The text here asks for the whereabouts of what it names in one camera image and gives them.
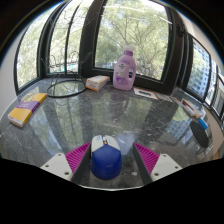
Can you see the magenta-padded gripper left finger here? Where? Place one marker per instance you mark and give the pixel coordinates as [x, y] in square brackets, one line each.
[76, 158]

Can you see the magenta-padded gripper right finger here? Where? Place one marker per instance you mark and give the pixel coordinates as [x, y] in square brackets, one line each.
[148, 159]

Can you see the blue and white computer mouse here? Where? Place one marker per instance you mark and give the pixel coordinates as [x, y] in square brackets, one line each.
[106, 161]

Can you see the printed paper sheet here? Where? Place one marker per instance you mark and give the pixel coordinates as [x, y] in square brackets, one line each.
[164, 97]

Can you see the white-framed photo card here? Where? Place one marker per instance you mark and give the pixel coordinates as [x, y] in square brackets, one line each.
[145, 93]

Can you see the small white and orange box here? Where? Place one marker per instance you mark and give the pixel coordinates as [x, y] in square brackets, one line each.
[97, 83]

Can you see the purple detergent bottle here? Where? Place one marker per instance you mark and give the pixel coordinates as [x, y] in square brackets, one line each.
[123, 75]

